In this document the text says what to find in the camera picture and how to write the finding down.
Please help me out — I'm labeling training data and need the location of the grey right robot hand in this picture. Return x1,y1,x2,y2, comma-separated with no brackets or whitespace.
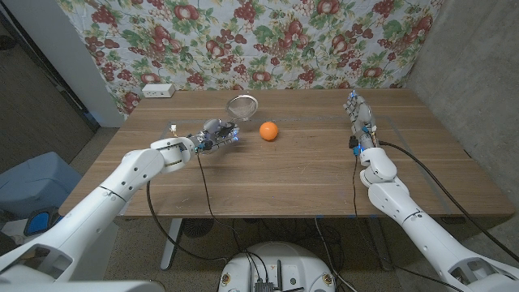
343,91,379,151

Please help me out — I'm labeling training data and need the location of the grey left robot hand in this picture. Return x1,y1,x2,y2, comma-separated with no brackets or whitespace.
187,118,240,154

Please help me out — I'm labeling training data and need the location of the metal mesh sieve black handle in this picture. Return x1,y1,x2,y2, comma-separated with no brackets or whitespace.
217,93,260,139

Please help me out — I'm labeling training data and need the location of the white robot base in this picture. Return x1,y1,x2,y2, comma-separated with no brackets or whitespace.
217,241,337,292

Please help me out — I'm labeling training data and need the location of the orange fruit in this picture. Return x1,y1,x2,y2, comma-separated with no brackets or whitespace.
259,121,280,142

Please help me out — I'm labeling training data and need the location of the white power strip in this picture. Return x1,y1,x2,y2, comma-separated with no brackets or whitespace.
141,83,176,99

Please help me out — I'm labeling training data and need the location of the floral fruit print backdrop cloth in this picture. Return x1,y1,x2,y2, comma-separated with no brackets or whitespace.
56,0,445,118

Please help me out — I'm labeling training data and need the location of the round black fan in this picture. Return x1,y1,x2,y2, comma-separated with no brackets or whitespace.
181,217,215,238

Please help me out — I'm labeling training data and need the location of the white table leg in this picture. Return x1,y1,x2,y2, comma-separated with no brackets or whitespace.
160,217,183,272

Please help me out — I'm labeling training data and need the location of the grey table leg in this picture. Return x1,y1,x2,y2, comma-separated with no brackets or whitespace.
367,217,394,272

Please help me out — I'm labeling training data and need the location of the dark grey door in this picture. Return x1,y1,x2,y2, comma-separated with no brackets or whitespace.
0,7,101,175

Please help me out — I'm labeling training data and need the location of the blue-grey plastic bin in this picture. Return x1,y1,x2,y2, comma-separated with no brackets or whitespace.
0,151,84,222

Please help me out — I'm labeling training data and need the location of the blue and black pad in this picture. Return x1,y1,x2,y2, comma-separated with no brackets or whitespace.
23,206,64,237

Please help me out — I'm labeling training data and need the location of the white robot chest edge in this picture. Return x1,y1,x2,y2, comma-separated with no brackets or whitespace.
0,279,166,292

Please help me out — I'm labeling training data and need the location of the black bag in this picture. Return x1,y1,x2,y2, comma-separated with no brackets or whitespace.
0,233,15,256

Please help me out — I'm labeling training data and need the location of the thin black left wrist cable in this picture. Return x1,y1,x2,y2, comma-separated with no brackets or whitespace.
196,152,244,252

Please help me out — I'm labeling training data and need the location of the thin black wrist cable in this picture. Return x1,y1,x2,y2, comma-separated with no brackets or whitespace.
351,156,467,292
196,152,244,252

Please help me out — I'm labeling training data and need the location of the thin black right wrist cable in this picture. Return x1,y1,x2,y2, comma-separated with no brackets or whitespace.
351,156,467,292

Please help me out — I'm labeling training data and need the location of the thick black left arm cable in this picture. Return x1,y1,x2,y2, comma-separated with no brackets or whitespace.
145,181,228,263

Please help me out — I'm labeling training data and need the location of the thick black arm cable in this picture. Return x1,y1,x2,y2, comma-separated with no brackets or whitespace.
377,140,519,263
145,181,228,263

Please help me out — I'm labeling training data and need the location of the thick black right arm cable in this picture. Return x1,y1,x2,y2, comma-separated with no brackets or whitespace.
377,140,519,263

